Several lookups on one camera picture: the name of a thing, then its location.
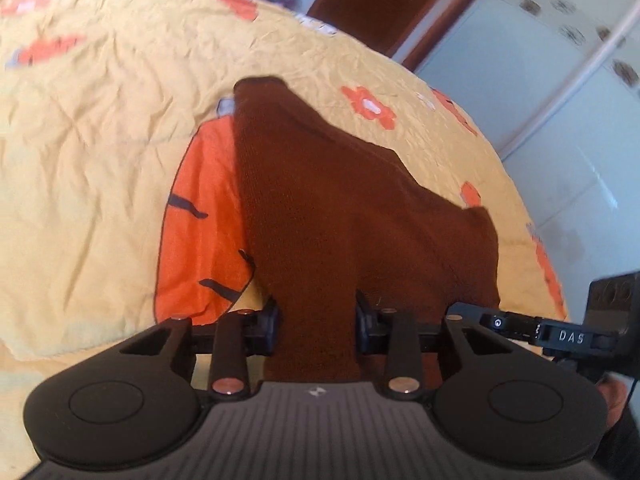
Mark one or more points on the white sliding wardrobe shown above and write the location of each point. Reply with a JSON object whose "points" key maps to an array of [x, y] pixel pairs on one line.
{"points": [[554, 87]]}

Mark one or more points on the right hand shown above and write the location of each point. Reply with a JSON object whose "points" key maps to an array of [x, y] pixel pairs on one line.
{"points": [[615, 393]]}

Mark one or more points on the yellow cartoon print bedspread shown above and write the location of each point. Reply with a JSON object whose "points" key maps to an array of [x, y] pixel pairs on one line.
{"points": [[99, 100]]}

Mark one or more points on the brown knit sweater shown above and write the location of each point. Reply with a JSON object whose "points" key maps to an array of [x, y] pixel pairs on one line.
{"points": [[328, 217]]}

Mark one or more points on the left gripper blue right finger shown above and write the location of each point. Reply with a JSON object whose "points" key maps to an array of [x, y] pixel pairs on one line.
{"points": [[364, 320]]}

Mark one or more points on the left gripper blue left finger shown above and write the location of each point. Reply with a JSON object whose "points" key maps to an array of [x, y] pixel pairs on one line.
{"points": [[268, 324]]}

